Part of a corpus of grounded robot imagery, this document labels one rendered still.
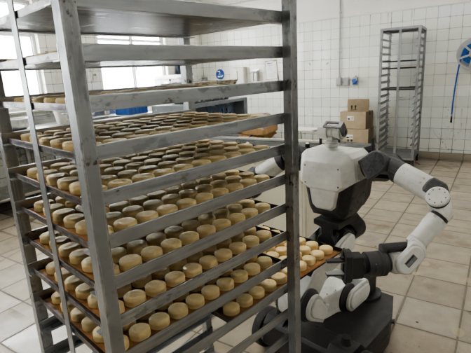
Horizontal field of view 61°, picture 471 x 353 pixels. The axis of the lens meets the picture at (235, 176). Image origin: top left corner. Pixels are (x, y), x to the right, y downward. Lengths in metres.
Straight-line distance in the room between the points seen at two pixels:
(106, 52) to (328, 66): 6.08
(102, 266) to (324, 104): 6.18
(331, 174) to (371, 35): 4.97
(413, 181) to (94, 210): 1.19
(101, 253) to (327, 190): 1.17
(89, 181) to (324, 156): 1.19
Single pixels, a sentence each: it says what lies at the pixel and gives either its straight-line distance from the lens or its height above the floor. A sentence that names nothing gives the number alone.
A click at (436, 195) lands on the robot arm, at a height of 0.91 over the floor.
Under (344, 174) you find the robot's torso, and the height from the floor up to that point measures 0.93.
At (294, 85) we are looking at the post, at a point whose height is 1.32.
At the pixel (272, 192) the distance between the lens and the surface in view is 2.58.
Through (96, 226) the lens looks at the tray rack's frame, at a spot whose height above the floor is 1.10.
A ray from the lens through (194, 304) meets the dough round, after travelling 1.09.
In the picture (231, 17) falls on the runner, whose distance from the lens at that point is 1.01.
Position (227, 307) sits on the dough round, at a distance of 1.22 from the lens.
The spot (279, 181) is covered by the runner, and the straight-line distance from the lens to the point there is 1.17.
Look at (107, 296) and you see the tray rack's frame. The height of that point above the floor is 0.96.
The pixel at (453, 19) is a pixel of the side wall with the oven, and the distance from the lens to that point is 6.38.
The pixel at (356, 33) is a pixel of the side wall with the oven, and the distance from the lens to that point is 6.63.
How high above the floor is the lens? 1.36
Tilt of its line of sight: 14 degrees down
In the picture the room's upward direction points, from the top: 3 degrees counter-clockwise
